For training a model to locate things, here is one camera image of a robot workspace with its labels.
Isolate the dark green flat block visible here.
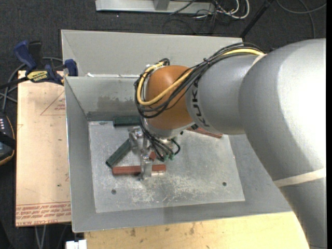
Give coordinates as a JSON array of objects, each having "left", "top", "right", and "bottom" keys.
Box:
[
  {"left": 112, "top": 116, "right": 142, "bottom": 128},
  {"left": 105, "top": 138, "right": 133, "bottom": 169}
]

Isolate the grey metal bin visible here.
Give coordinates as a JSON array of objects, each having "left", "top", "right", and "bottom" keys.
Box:
[{"left": 61, "top": 29, "right": 294, "bottom": 233}]

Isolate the brown cardboard board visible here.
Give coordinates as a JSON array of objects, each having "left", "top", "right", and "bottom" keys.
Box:
[{"left": 15, "top": 70, "right": 72, "bottom": 228}]

